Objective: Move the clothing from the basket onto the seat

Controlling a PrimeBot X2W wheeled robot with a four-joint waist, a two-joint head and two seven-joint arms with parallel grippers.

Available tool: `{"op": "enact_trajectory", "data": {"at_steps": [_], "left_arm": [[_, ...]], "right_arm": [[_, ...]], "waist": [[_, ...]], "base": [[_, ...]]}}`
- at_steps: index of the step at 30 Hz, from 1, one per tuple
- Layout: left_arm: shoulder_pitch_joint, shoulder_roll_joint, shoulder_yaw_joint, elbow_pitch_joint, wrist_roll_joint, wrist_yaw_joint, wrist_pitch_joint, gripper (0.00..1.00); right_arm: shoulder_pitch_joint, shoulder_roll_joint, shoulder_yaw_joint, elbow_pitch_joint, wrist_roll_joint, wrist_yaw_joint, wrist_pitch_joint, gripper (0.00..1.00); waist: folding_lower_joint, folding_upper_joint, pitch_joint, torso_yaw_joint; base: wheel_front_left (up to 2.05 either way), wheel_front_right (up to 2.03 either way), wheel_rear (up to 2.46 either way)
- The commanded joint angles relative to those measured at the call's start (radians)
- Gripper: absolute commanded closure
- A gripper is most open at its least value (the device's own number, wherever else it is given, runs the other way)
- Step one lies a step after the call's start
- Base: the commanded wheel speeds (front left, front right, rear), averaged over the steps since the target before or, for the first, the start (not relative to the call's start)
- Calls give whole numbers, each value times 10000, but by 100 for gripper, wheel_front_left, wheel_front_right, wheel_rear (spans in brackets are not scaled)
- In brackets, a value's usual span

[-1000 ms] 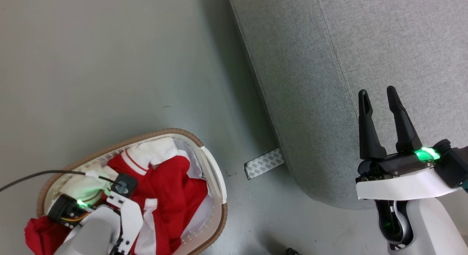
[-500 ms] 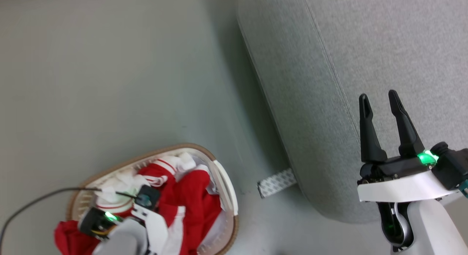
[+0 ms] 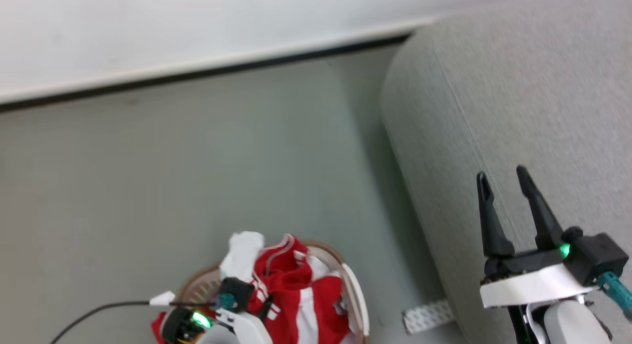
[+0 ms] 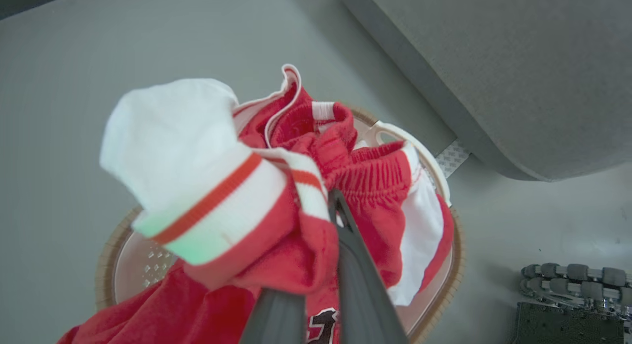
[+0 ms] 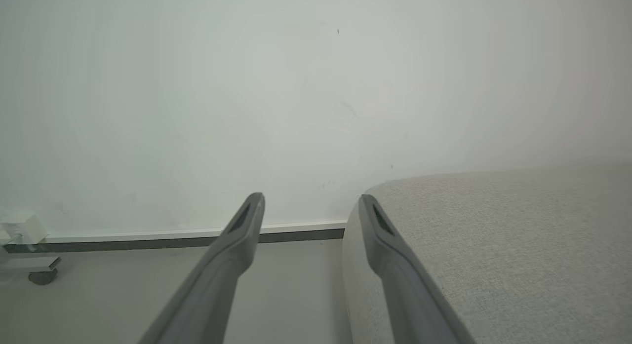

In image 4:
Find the white patterned floor tape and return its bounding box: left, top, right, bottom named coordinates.
left=435, top=140, right=471, bottom=179

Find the red and white jersey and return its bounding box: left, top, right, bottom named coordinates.
left=58, top=64, right=455, bottom=344

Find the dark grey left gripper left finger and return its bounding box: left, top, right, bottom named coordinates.
left=239, top=286, right=308, bottom=344

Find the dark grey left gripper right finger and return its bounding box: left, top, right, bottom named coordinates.
left=328, top=189, right=409, bottom=344

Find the white round laundry basket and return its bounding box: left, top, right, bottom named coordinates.
left=95, top=105, right=466, bottom=344

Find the grey fabric sofa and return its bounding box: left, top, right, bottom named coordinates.
left=341, top=0, right=632, bottom=182

